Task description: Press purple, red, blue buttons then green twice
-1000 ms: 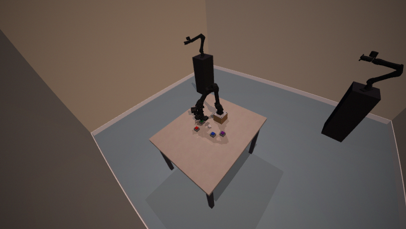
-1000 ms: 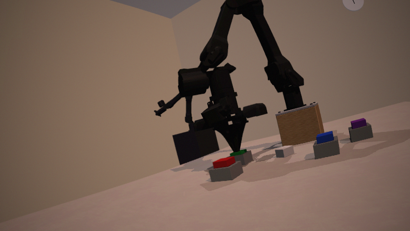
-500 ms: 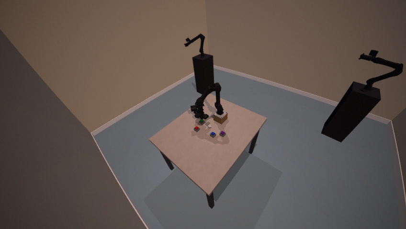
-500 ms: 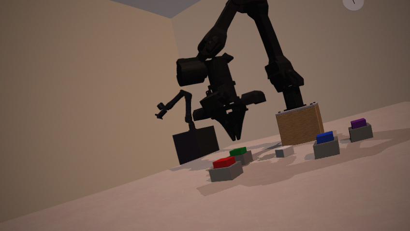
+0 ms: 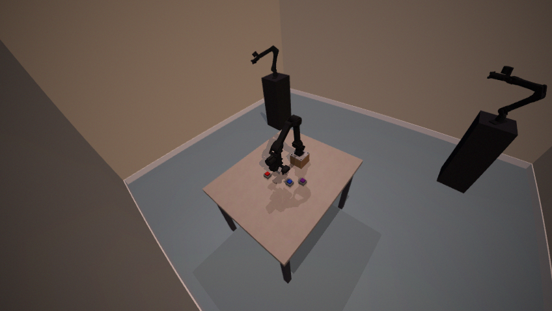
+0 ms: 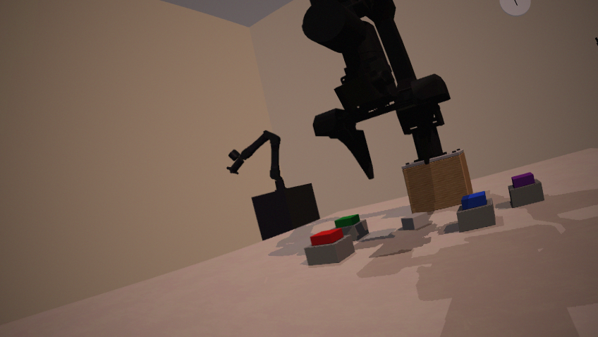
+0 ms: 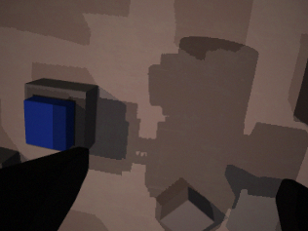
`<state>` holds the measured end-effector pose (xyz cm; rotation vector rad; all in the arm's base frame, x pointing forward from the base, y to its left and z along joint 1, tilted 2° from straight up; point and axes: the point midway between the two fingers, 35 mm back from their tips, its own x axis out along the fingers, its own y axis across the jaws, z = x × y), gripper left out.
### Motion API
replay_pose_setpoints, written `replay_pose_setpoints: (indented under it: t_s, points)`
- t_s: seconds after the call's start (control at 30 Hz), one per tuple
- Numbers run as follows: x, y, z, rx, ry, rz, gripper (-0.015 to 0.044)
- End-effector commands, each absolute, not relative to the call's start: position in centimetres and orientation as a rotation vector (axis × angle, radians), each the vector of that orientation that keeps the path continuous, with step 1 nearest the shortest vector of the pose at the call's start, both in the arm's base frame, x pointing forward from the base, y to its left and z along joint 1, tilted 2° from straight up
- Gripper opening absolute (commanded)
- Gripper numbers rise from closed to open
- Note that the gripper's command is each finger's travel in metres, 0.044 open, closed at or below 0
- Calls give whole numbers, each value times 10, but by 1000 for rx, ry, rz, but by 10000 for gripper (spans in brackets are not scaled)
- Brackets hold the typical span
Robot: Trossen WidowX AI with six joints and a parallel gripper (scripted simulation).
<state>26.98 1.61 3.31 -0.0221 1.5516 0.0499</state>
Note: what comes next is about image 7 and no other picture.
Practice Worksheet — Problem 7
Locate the red button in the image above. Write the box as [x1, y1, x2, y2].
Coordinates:
[293, 63, 308, 126]

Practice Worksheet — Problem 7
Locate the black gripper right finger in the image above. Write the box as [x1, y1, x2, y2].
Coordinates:
[276, 178, 308, 231]

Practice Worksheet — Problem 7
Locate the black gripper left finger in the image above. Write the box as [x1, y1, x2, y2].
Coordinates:
[0, 147, 90, 231]

